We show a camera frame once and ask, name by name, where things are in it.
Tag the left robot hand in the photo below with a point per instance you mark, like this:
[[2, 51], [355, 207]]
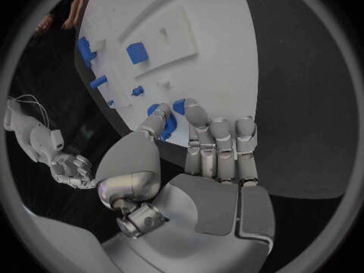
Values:
[[216, 204]]

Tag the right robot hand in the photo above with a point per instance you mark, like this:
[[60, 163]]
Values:
[[69, 169]]

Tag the blue gear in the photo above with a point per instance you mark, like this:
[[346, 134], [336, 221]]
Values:
[[170, 124]]

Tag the white task board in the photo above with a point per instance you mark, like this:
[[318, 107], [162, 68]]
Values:
[[204, 50]]

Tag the small blue plug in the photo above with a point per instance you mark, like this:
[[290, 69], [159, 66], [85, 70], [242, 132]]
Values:
[[111, 103]]

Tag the blue cylinder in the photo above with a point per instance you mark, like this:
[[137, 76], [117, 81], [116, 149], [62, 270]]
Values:
[[98, 82]]

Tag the blue peg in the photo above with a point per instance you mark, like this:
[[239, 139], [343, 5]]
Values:
[[138, 91]]

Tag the blue stepped block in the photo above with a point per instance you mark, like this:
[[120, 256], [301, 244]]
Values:
[[84, 50]]

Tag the blue square block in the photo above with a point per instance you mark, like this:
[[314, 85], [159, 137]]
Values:
[[137, 53]]

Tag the person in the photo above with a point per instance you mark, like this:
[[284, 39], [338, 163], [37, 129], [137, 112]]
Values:
[[74, 11]]

